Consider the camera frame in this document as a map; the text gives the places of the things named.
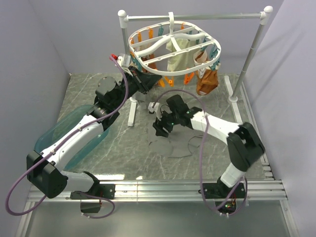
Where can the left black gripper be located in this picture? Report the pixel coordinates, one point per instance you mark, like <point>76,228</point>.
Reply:
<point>144,81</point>

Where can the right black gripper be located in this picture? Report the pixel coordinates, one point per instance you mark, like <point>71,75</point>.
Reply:
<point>160,123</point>

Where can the orange front clip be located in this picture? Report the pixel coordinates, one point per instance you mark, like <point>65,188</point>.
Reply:
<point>188,78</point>

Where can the white oval clip hanger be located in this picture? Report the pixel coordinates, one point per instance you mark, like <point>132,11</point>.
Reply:
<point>160,39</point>

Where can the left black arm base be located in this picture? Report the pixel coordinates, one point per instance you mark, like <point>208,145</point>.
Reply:
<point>92,201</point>

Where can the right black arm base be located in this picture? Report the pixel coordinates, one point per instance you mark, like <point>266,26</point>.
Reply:
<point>228,201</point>

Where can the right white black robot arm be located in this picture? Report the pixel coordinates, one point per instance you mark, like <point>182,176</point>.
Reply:
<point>244,145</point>

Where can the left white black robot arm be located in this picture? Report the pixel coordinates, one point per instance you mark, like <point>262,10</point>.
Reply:
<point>48,173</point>

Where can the grey beige hanging underwear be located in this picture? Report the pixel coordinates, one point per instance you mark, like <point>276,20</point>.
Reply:
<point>142,99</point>

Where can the rust hanging underwear back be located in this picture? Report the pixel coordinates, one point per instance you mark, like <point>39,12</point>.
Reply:
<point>151,65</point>

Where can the cream hanging underwear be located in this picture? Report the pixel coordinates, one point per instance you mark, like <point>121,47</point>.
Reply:
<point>182,61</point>

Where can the orange hanging underwear right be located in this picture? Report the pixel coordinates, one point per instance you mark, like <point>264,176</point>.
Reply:
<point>207,83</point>

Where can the teal plastic basin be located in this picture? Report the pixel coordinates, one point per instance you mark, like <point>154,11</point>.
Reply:
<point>62,127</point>

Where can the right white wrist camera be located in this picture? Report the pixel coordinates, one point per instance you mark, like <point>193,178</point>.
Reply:
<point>154,108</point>

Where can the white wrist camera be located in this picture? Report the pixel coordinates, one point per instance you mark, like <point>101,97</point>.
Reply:
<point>124,60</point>
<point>154,108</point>

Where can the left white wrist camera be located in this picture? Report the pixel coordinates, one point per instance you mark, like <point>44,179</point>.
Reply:
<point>124,60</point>

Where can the aluminium mounting rail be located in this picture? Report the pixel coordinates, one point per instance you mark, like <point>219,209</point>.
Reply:
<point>187,190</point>

